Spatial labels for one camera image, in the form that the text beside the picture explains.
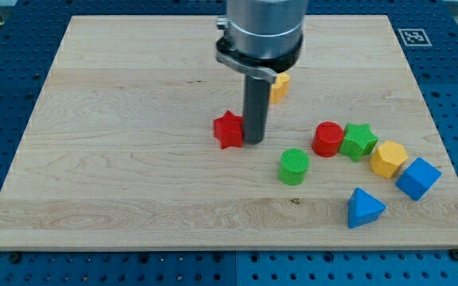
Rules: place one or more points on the green cylinder block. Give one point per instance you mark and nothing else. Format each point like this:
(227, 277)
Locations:
(294, 163)

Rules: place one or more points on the blue cube block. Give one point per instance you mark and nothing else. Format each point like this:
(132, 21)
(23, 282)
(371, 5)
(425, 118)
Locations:
(418, 178)

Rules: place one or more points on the green star block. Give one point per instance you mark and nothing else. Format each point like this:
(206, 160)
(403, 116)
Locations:
(358, 141)

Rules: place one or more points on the yellow heart block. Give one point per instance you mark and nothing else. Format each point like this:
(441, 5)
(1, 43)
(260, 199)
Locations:
(280, 88)

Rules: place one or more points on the blue triangle block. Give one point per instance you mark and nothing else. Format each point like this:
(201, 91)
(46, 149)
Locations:
(363, 208)

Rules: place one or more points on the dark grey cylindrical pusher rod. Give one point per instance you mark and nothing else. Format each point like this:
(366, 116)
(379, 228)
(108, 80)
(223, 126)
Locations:
(256, 98)

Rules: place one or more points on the yellow hexagon block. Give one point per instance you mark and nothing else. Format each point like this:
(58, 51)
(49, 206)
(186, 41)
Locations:
(388, 159)

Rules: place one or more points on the red cylinder block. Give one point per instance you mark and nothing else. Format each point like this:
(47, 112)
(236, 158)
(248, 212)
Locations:
(327, 139)

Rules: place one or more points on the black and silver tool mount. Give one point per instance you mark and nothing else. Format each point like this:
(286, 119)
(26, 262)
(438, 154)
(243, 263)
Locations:
(260, 48)

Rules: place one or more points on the red star block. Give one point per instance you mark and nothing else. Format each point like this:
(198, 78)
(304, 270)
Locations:
(228, 130)

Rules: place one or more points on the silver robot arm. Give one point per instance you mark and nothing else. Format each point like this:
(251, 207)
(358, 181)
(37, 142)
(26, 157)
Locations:
(262, 9)

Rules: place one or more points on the light wooden board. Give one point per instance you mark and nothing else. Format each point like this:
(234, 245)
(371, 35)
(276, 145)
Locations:
(119, 152)

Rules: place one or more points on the white fiducial marker tag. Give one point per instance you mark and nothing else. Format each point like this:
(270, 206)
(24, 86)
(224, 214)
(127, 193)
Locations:
(414, 37)

